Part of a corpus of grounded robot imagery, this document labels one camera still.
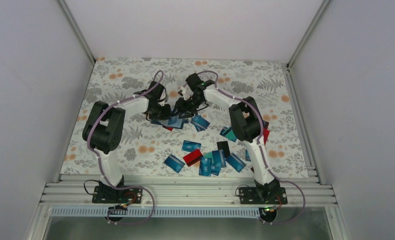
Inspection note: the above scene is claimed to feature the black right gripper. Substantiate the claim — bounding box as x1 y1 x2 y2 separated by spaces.
171 94 204 119

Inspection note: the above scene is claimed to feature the blue denim card holder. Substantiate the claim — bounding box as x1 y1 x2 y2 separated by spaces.
151 115 189 129

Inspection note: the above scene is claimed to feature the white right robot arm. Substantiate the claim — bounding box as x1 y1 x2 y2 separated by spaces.
171 73 280 204

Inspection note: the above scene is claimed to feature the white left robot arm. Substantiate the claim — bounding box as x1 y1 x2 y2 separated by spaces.
82 81 171 203

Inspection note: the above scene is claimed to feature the red card with black stripe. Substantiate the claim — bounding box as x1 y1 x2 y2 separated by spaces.
162 126 173 131

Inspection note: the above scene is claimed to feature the blue card with silver stripe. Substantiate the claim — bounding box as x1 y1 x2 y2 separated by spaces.
190 114 210 132

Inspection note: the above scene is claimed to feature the blue card with logo centre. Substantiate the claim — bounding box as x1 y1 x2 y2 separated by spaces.
181 140 202 153

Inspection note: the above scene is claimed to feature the blue card under teal card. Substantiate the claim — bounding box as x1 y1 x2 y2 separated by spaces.
220 126 232 138

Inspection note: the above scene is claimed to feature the teal green card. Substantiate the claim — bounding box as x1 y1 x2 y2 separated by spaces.
224 127 237 142

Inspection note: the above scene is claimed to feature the red card centre pile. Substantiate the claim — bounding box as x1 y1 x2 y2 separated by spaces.
183 149 203 167

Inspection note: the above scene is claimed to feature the blue striped card pile centre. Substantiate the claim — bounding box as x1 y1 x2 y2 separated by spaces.
211 149 227 168

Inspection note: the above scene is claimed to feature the floral patterned table mat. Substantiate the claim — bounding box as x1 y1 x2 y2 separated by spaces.
61 57 315 178

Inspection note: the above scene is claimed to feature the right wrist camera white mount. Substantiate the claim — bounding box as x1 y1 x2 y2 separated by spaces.
177 83 188 97

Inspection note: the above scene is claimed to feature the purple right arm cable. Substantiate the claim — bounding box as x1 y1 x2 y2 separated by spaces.
197 70 307 226

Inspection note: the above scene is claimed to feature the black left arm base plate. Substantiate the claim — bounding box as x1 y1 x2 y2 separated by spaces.
91 185 143 204

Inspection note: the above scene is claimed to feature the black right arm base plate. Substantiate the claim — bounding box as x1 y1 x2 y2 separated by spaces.
236 186 288 205

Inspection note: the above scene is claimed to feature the aluminium rail frame front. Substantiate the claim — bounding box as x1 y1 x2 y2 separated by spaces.
39 174 338 207

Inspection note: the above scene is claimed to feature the grey slotted cable duct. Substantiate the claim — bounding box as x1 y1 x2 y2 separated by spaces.
50 206 265 219

